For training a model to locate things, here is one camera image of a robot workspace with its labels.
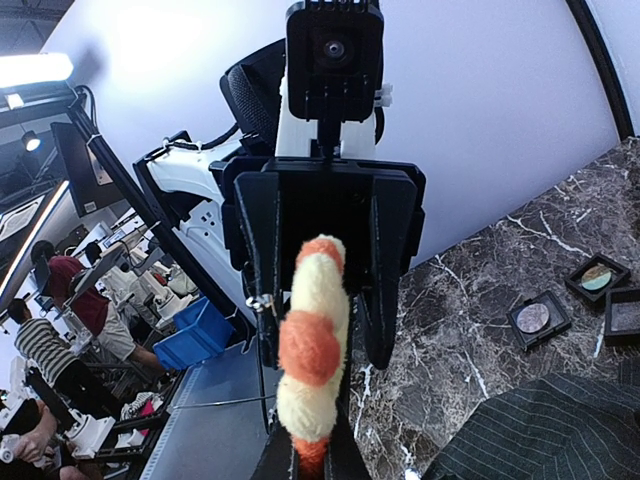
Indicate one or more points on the dark pinstriped garment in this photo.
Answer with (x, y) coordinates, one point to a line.
(560, 426)

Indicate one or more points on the black square box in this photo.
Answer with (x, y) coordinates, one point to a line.
(527, 342)
(622, 317)
(572, 281)

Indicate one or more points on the blue plastic bin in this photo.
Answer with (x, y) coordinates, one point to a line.
(202, 333)

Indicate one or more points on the black square box right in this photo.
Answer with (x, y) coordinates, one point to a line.
(622, 317)

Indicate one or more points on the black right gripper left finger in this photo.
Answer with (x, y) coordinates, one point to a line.
(279, 459)

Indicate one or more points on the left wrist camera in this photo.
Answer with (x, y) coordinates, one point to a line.
(332, 90)

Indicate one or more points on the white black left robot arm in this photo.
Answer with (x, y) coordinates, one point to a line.
(176, 177)

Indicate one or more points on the black square box rear left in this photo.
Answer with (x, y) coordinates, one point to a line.
(572, 281)

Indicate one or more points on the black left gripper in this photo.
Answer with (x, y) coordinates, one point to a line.
(273, 205)

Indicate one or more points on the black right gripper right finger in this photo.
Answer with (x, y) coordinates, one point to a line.
(343, 459)

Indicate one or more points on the black square box front left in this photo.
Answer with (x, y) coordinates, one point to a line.
(527, 342)

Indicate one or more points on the black left frame post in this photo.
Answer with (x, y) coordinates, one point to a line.
(604, 65)

